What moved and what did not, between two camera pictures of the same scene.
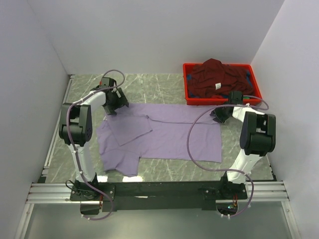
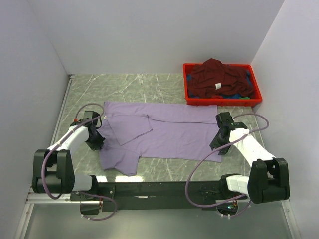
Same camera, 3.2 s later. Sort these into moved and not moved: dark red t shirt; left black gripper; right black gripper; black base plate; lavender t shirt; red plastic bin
Moved: left black gripper; right black gripper
Not moved: lavender t shirt; dark red t shirt; black base plate; red plastic bin
